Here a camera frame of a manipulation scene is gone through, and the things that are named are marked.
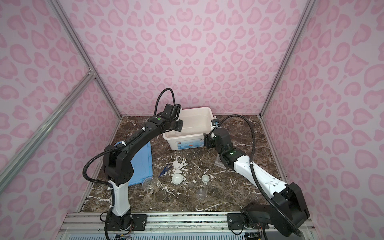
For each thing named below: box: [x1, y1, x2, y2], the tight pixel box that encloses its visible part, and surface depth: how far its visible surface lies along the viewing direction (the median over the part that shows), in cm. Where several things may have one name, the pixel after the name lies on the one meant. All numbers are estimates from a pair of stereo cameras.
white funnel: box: [172, 173, 183, 185], surface depth 88 cm
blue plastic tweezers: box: [158, 164, 173, 178], surface depth 92 cm
